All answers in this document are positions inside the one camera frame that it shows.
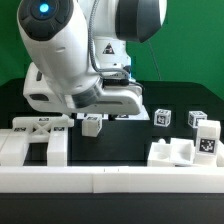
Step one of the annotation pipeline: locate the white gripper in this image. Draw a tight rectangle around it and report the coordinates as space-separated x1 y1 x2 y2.
23 63 143 115

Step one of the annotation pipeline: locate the white chair seat part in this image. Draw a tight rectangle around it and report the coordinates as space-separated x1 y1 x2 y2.
147 138 195 167

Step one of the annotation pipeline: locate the white chair back frame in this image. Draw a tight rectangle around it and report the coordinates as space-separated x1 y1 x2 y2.
0 115 74 167

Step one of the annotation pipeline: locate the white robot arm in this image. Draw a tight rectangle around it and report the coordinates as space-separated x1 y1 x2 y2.
17 0 167 115

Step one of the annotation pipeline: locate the white right fence bar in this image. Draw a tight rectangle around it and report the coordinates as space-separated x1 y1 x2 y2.
217 149 224 167

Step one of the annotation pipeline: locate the white fence bar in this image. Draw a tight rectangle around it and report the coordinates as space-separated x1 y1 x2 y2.
217 149 224 167
0 167 224 193

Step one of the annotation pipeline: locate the white front fence bar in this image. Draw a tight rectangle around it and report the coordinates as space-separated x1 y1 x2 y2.
0 167 224 193

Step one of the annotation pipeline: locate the white marker base plate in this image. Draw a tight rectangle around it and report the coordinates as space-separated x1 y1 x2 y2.
77 106 150 120

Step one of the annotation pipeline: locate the grey braided wrist cable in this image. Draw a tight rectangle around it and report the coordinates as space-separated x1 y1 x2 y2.
87 0 145 91

